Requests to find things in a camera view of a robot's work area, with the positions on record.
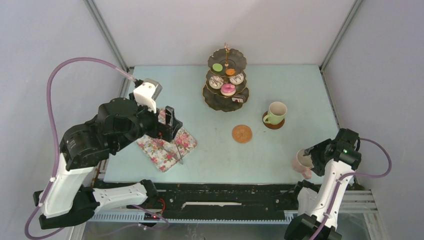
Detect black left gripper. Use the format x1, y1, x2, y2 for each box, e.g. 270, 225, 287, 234
113, 92, 184, 152

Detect pink mug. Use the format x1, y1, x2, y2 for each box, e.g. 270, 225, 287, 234
292, 148, 314, 180

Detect stainless steel serving tongs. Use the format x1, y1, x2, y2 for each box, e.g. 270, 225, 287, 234
150, 137, 185, 166

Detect woven rattan coaster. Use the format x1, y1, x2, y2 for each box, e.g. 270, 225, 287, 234
262, 111, 286, 130
231, 124, 253, 144

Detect cream paper cup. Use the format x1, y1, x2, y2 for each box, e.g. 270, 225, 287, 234
268, 101, 288, 117

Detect three tier dessert stand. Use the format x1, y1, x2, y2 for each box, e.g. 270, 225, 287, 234
202, 43, 250, 112

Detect orange tart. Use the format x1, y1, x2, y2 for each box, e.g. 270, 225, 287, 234
220, 83, 236, 97

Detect green macaron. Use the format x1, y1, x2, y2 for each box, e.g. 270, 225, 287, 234
212, 63, 223, 72

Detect small orange pastry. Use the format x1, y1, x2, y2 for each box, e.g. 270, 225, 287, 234
225, 68, 236, 76

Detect chocolate drizzled donut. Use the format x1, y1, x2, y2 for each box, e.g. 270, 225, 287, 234
229, 73, 245, 85

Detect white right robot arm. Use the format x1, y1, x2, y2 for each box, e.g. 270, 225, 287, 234
284, 128, 362, 240

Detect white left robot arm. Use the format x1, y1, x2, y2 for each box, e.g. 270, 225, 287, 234
33, 97, 183, 230

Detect floral square tray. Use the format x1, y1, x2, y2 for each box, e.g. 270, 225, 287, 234
136, 127, 198, 173

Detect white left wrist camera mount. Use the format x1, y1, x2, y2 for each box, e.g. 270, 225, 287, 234
132, 78, 163, 114

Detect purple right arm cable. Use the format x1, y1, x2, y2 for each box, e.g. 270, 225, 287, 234
309, 138, 393, 240

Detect right aluminium frame post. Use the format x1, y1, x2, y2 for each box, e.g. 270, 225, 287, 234
319, 0, 365, 73

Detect aluminium frame post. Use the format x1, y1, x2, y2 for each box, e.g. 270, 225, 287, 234
83, 0, 129, 72
319, 0, 365, 73

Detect left aluminium frame post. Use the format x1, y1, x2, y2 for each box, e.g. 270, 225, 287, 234
83, 0, 129, 72

